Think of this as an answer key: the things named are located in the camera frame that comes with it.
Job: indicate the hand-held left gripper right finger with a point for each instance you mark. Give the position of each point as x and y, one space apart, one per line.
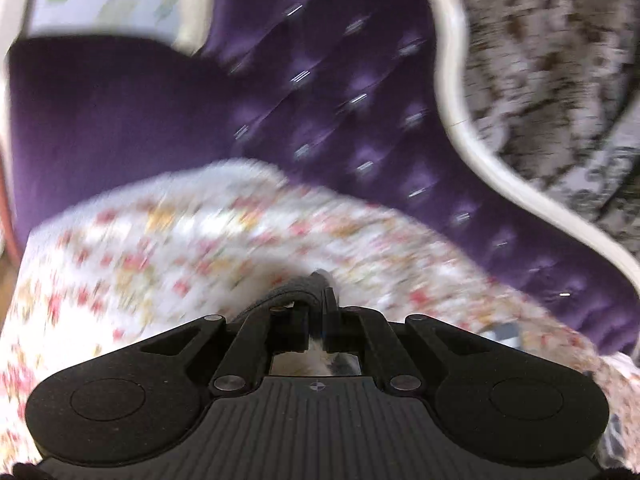
328 330

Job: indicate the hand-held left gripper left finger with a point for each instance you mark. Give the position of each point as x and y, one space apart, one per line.
298 331

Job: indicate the grey white striped garment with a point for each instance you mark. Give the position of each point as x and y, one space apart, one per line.
295 291

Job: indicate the floral bedsheet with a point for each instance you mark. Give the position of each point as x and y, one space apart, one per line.
165 250

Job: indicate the brown grey patterned carpet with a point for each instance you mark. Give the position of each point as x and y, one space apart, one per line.
545 45

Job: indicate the purple tufted headboard cream frame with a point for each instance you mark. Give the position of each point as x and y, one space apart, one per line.
320 110

